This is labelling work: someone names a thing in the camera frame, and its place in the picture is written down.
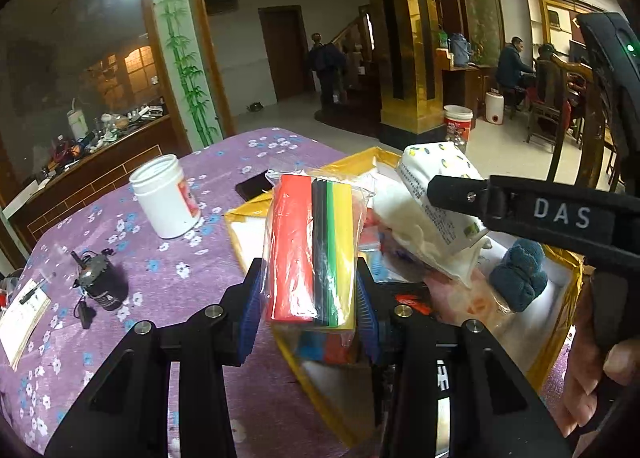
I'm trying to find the pink packet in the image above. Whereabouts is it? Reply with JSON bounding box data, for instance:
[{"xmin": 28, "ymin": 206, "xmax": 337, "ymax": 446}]
[{"xmin": 430, "ymin": 270, "xmax": 511, "ymax": 326}]

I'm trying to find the bamboo painted pillar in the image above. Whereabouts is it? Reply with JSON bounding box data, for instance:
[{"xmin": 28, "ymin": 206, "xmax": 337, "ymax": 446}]
[{"xmin": 137, "ymin": 0, "xmax": 236, "ymax": 151}]

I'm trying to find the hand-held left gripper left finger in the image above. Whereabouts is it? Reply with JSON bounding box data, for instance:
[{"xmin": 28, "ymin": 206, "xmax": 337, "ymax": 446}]
[{"xmin": 45, "ymin": 257, "xmax": 266, "ymax": 458}]

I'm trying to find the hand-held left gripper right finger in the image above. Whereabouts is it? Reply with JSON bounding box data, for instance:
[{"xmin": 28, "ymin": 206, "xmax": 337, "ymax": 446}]
[{"xmin": 355, "ymin": 258, "xmax": 573, "ymax": 458}]

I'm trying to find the wooden desk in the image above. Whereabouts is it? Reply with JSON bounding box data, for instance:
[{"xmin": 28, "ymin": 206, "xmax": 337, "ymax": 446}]
[{"xmin": 435, "ymin": 48, "xmax": 496, "ymax": 114}]

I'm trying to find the gold pillar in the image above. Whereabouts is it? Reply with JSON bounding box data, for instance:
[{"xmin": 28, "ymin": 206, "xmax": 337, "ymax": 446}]
[{"xmin": 355, "ymin": 0, "xmax": 506, "ymax": 151}]

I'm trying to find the white plastic jar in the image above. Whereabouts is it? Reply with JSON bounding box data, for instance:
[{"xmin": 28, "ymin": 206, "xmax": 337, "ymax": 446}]
[{"xmin": 129, "ymin": 154, "xmax": 202, "ymax": 240}]

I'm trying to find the blue bag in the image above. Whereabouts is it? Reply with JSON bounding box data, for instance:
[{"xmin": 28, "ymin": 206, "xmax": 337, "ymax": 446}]
[{"xmin": 447, "ymin": 32, "xmax": 473, "ymax": 68}]

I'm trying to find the wooden cabinet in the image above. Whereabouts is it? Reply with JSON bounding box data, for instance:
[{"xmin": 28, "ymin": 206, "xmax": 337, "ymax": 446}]
[{"xmin": 0, "ymin": 110, "xmax": 193, "ymax": 249}]

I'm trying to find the white towel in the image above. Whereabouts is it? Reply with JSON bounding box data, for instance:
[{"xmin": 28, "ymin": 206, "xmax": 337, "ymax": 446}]
[{"xmin": 372, "ymin": 193, "xmax": 483, "ymax": 289}]

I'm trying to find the white bucket red label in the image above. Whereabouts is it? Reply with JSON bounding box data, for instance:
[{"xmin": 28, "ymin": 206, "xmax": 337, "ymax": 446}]
[{"xmin": 443, "ymin": 104, "xmax": 474, "ymax": 146}]

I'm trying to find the pile of assorted clutter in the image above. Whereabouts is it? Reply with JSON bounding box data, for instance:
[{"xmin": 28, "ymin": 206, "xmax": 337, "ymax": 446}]
[{"xmin": 47, "ymin": 98, "xmax": 166, "ymax": 174}]

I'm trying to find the wooden staircase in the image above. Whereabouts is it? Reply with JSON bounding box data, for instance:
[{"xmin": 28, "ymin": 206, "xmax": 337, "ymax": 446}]
[{"xmin": 314, "ymin": 5, "xmax": 386, "ymax": 136}]

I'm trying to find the clear bag of coloured sheets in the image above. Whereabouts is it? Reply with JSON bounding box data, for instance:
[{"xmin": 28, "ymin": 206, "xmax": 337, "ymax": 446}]
[{"xmin": 264, "ymin": 168, "xmax": 376, "ymax": 334}]

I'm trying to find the white humidifier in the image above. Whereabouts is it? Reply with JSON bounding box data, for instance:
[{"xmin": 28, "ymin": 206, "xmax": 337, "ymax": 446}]
[{"xmin": 486, "ymin": 90, "xmax": 507, "ymax": 125}]

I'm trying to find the white foam box yellow tape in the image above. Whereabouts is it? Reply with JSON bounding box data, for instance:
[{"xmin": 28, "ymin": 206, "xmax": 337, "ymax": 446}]
[{"xmin": 224, "ymin": 145, "xmax": 583, "ymax": 458}]

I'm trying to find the wooden door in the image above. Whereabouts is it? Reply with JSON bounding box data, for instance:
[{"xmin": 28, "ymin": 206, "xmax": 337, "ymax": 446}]
[{"xmin": 258, "ymin": 5, "xmax": 308, "ymax": 101}]

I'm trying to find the lemon print tissue pack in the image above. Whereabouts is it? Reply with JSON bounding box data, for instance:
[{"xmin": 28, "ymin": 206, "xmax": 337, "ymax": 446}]
[{"xmin": 397, "ymin": 142, "xmax": 488, "ymax": 256}]

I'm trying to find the purple floral tablecloth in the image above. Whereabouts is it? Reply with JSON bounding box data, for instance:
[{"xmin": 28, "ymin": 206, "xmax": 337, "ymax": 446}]
[{"xmin": 0, "ymin": 127, "xmax": 576, "ymax": 458}]

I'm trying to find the black phone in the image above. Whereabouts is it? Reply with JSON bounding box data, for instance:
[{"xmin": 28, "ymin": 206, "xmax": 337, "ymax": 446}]
[{"xmin": 235, "ymin": 170, "xmax": 276, "ymax": 202}]

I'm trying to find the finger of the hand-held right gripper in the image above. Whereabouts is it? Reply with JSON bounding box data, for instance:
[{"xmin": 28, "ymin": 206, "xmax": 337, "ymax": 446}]
[{"xmin": 426, "ymin": 174, "xmax": 621, "ymax": 266}]

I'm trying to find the dark blue towel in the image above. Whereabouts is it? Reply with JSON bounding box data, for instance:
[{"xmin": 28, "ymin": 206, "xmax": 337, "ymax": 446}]
[{"xmin": 489, "ymin": 240, "xmax": 549, "ymax": 313}]

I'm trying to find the small black motor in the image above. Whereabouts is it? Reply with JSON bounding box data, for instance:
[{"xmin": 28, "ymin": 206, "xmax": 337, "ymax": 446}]
[{"xmin": 70, "ymin": 248, "xmax": 130, "ymax": 330}]

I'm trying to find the person's right hand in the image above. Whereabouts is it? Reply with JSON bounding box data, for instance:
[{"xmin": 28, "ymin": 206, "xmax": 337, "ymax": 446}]
[{"xmin": 562, "ymin": 328, "xmax": 640, "ymax": 439}]

